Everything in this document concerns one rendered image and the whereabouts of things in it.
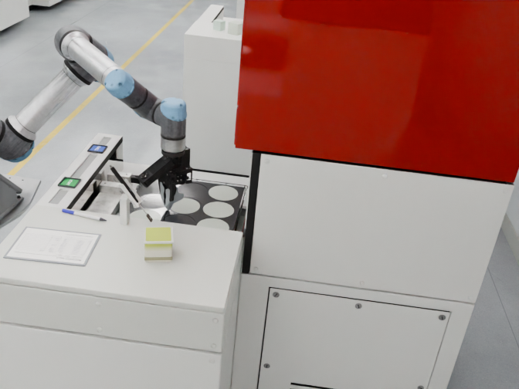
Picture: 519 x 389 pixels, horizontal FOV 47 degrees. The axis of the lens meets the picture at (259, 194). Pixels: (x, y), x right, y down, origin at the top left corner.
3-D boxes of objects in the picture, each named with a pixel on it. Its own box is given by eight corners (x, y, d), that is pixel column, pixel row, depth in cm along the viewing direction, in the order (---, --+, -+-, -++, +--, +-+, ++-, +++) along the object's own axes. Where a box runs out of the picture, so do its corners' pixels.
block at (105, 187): (125, 191, 205) (125, 183, 203) (122, 195, 202) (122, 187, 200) (103, 187, 205) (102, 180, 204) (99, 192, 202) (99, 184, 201)
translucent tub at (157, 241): (171, 246, 163) (172, 225, 160) (173, 263, 157) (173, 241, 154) (144, 247, 162) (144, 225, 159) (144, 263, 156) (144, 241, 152)
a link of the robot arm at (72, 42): (55, 5, 194) (133, 69, 166) (79, 25, 203) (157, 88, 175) (32, 34, 194) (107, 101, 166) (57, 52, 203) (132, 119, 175)
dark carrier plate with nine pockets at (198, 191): (244, 188, 210) (244, 187, 210) (229, 242, 180) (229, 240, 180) (148, 176, 212) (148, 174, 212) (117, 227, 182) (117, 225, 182)
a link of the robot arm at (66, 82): (-27, 134, 209) (82, 23, 202) (7, 151, 221) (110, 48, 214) (-18, 156, 202) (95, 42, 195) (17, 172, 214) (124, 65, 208)
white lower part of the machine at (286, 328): (395, 329, 288) (435, 179, 248) (416, 482, 216) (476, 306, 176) (249, 309, 291) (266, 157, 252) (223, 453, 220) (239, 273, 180)
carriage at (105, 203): (133, 186, 214) (133, 178, 213) (98, 241, 182) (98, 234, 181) (111, 183, 214) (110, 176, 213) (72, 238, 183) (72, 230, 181)
